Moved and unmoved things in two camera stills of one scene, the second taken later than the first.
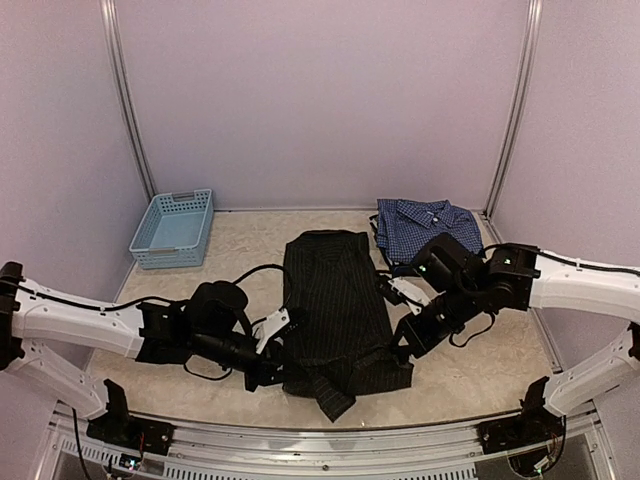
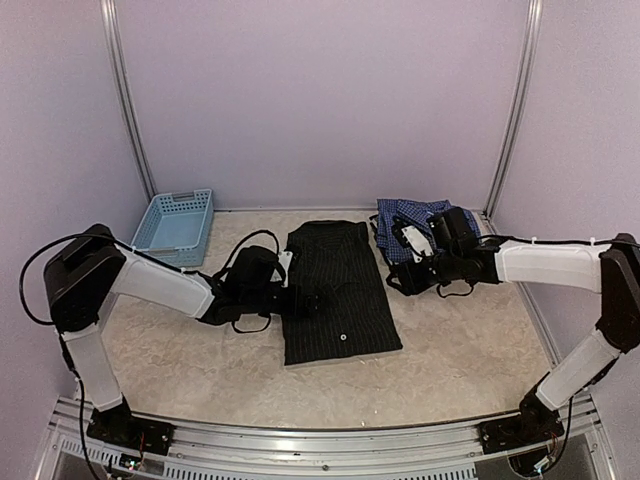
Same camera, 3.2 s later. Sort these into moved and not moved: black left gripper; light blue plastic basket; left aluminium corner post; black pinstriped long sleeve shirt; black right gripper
Moved: black left gripper; black pinstriped long sleeve shirt; black right gripper
Not moved: light blue plastic basket; left aluminium corner post
